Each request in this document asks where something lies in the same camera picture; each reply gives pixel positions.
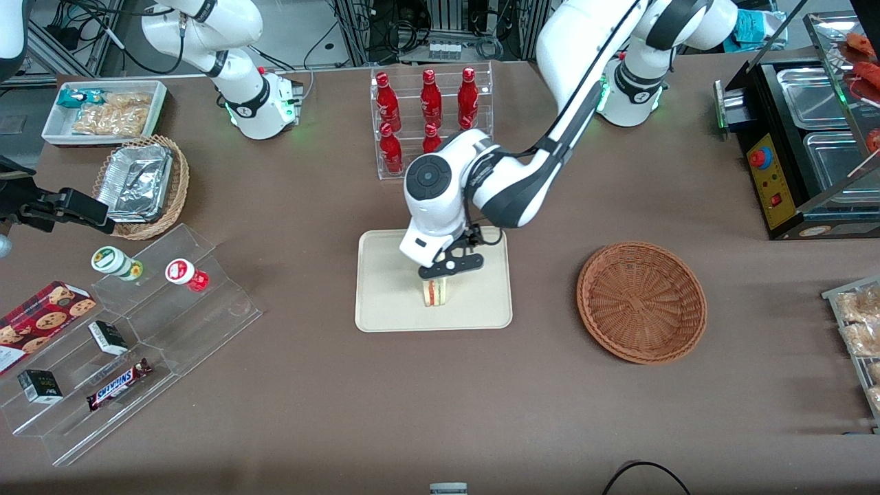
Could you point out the triangle sandwich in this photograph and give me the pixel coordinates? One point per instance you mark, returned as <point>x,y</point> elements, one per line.
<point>436,293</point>

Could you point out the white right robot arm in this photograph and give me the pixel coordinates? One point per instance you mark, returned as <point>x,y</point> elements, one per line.
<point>240,96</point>

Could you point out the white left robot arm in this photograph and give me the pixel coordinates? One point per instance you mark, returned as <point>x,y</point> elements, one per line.
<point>570,69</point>

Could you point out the cream plastic tray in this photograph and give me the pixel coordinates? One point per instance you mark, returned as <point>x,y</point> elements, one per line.
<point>385,295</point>

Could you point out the small light wicker basket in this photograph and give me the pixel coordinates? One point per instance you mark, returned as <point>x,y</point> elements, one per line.
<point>175,185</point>

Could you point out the large brown wicker basket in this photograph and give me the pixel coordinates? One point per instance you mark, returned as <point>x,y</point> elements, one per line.
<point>639,302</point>

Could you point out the tray with packaged bread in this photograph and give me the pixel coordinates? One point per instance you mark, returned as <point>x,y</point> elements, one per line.
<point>835,297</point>

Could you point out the aluminium foil containers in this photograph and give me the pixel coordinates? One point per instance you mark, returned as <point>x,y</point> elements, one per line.
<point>134,182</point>

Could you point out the green lid yoghurt cup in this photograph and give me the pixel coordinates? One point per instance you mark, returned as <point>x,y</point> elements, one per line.
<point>113,262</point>

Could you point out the clear acrylic bottle rack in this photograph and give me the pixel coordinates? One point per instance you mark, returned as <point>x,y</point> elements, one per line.
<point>385,175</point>

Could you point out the white plastic bin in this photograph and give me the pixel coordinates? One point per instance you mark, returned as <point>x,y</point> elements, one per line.
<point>55,127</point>

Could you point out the clear bag of crackers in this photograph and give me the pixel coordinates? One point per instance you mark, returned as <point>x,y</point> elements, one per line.
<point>113,115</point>

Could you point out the teal snack packet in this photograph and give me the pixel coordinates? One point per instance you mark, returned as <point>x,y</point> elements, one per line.
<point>77,97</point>

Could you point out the red lid yoghurt cup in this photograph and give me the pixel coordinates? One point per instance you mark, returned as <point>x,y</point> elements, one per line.
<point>184,273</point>

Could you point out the red tartan cookie box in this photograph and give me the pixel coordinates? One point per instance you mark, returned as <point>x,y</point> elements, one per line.
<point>41,323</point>

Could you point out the small black box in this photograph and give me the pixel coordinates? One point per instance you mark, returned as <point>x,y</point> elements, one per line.
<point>40,386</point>
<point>108,337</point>

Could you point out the clear acrylic stepped display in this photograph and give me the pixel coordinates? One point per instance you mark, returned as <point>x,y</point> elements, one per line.
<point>192,323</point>

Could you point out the Snickers chocolate bar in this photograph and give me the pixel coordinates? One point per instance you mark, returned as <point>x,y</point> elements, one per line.
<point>118,384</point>

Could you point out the white power strip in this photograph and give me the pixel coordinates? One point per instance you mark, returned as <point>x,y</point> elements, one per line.
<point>445,49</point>

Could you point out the small grey device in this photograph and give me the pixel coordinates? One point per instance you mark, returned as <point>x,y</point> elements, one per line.
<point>448,489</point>

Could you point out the black food warmer case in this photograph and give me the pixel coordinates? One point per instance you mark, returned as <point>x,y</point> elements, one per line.
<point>770,185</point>

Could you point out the teal plastic bag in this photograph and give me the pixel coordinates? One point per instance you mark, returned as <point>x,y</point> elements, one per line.
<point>753,31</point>

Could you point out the bagged fried snack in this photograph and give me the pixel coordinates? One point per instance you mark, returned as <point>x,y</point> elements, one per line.
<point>874,397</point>
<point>874,371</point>
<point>859,304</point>
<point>863,339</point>

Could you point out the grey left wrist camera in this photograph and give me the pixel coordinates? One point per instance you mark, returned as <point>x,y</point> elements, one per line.
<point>462,264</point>

